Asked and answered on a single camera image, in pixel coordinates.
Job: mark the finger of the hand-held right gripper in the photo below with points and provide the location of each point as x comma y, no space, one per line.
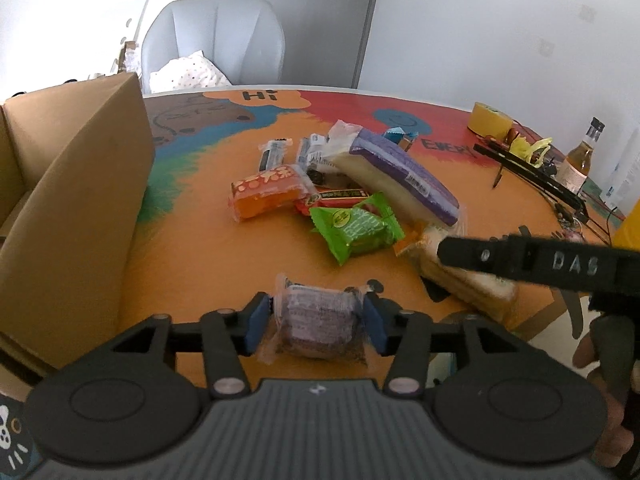
500,257

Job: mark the brown cake clear packet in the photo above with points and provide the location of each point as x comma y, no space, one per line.
320,320

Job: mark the yellow plastic strip bundle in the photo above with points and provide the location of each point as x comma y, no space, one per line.
522,149

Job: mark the small blue candy packet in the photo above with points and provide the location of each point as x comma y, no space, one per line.
394,135

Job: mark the yellow cloth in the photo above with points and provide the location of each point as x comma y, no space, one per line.
630,232

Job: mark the black metal rods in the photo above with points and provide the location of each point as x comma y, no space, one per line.
530,167

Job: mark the black snack bar packet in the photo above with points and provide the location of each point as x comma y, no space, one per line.
272,155

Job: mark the colourful printed tablecloth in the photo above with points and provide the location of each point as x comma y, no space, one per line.
200,260

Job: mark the grey padded chair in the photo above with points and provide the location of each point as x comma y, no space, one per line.
225,35

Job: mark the large cardboard box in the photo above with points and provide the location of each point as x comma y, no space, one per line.
75,210

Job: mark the small brown spool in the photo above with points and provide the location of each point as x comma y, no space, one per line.
512,136

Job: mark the white plastic container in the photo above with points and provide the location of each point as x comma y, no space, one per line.
625,180

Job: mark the red snack packet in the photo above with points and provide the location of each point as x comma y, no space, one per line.
302,206

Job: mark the grey door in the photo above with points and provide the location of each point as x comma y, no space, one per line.
320,20

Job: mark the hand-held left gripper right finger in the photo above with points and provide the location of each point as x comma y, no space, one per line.
375,327

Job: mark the purple and white bread packet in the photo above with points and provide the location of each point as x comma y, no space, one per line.
400,170

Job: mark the yellow tape roll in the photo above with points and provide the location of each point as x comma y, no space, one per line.
487,120

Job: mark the person's right hand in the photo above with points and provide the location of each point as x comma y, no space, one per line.
615,430

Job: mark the sliced sandwich bread packet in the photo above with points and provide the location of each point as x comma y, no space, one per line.
475,290

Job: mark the clear cookie packet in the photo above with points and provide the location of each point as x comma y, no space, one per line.
315,157

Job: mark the white dotted pillow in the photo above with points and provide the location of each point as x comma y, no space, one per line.
190,72

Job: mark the amber glass bottle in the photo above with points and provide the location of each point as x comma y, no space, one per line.
575,165

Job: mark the orange snack packet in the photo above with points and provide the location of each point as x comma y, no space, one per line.
265,192

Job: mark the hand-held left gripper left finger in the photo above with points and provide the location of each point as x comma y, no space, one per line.
257,321

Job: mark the green snack packet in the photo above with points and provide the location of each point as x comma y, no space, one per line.
355,230

